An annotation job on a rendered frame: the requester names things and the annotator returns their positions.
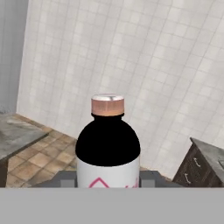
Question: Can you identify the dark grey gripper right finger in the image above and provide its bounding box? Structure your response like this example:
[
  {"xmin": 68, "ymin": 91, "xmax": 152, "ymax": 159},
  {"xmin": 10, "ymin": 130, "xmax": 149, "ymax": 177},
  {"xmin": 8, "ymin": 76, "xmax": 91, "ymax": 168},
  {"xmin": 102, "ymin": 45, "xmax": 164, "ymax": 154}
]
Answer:
[{"xmin": 138, "ymin": 170, "xmax": 182, "ymax": 188}]

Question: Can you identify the dark wooden drawer cabinet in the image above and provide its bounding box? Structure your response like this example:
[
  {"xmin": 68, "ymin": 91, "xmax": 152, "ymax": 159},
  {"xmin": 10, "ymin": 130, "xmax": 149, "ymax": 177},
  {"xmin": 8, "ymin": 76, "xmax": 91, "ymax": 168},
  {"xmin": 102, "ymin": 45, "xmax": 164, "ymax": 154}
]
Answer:
[{"xmin": 171, "ymin": 136, "xmax": 224, "ymax": 188}]

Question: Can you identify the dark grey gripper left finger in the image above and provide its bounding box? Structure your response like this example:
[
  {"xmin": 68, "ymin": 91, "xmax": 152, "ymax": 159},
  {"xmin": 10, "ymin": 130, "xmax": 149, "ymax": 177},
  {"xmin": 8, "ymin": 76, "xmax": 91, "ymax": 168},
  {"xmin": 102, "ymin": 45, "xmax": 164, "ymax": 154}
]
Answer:
[{"xmin": 34, "ymin": 170, "xmax": 79, "ymax": 188}]

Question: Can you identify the grey stone dining counter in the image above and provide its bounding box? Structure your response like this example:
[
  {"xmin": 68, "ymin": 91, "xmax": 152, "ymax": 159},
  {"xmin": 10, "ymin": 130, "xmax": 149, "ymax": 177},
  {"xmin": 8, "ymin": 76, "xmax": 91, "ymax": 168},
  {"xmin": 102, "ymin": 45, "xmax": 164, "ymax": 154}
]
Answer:
[{"xmin": 0, "ymin": 113, "xmax": 50, "ymax": 188}]

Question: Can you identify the black soda bottle white label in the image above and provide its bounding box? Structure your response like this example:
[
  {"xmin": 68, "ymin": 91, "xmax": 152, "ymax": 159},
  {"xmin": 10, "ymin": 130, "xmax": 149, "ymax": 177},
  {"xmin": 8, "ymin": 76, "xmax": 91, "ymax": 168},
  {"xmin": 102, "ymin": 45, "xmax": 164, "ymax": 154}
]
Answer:
[{"xmin": 74, "ymin": 93, "xmax": 142, "ymax": 189}]

